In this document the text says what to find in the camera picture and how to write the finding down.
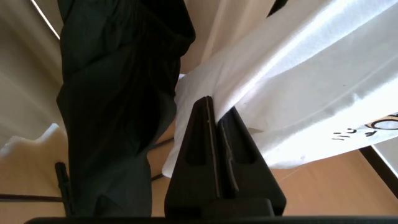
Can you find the white garment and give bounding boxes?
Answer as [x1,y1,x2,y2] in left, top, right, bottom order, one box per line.
[162,0,398,179]

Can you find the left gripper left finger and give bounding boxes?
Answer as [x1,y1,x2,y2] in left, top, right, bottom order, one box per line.
[164,95,221,218]

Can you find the black clothes rack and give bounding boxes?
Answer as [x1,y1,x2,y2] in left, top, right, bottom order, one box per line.
[0,0,289,216]

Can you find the black shorts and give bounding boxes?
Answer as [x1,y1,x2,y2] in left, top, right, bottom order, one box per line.
[55,0,197,218]

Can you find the beige curtain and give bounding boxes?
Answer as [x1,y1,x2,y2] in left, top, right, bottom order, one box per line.
[0,0,280,149]

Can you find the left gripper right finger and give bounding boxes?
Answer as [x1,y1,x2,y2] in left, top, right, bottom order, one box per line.
[216,106,287,217]

